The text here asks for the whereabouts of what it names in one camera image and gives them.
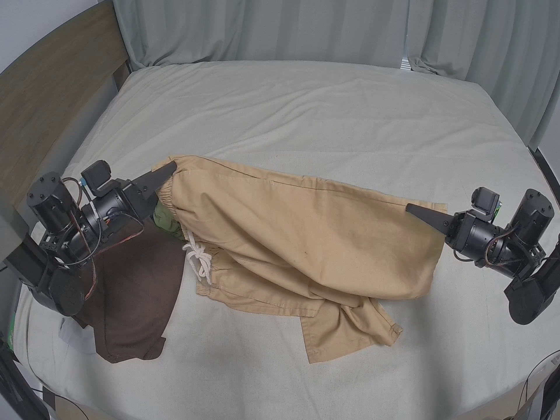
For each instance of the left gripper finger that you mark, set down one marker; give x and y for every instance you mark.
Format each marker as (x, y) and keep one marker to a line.
(157, 180)

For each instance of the bed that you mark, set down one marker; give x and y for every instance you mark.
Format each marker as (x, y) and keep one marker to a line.
(306, 112)

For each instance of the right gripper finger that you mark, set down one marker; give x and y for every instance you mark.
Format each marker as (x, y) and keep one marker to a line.
(431, 219)

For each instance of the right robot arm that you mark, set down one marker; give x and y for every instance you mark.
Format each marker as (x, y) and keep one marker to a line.
(529, 221)

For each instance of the grey-green curtain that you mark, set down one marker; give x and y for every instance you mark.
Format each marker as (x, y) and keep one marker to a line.
(262, 15)
(503, 37)

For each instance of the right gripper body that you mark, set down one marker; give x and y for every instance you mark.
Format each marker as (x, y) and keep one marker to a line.
(470, 236)

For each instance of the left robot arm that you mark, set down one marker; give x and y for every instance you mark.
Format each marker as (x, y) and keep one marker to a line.
(52, 204)

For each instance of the green garment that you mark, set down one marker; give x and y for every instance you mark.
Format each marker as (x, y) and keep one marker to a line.
(164, 219)

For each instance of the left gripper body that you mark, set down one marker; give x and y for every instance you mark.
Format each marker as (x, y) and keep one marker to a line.
(118, 208)

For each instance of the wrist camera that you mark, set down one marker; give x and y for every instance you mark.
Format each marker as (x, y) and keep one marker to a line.
(484, 201)
(97, 175)

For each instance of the beige shorts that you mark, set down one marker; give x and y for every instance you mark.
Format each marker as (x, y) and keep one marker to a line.
(306, 225)

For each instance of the brown garment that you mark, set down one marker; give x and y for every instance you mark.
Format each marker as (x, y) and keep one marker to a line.
(131, 287)

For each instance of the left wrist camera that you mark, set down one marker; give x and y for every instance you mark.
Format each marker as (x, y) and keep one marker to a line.
(97, 175)

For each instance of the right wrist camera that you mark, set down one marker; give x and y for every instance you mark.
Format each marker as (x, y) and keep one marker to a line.
(484, 201)

